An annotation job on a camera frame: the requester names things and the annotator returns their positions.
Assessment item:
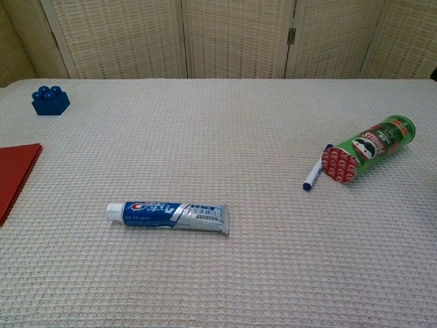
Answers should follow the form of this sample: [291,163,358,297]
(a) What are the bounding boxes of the blue white toothpaste tube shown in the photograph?
[104,200,230,236]

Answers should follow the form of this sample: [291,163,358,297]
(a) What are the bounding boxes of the white blue marker pen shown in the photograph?
[302,160,324,192]

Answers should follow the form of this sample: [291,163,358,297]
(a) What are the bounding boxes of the white waffle tablecloth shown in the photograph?
[0,78,437,328]

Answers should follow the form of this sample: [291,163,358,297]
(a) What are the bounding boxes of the green Pringles can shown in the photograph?
[320,115,417,185]

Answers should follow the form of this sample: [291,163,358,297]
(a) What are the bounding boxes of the woven folding screen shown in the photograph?
[0,0,437,88]

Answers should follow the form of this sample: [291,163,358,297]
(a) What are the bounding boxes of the blue toy building block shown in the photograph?
[31,85,71,116]

